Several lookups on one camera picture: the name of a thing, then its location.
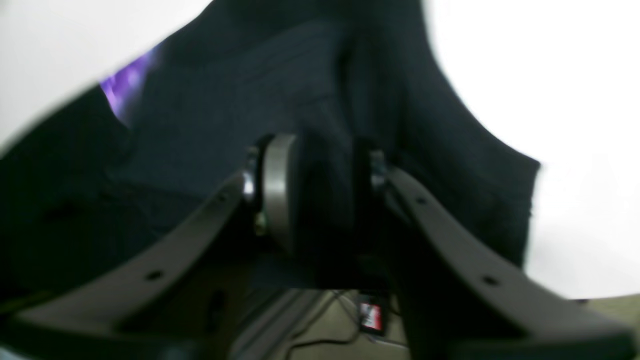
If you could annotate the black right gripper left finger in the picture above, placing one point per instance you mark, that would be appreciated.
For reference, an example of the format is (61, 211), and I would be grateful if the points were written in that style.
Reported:
(181, 298)

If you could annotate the black T-shirt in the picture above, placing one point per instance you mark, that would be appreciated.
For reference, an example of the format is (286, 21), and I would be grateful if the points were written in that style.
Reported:
(87, 190)

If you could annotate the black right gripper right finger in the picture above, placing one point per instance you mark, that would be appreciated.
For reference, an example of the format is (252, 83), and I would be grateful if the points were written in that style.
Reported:
(458, 298)

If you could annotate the red and white device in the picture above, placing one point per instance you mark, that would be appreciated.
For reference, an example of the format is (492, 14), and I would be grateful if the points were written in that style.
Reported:
(372, 314)

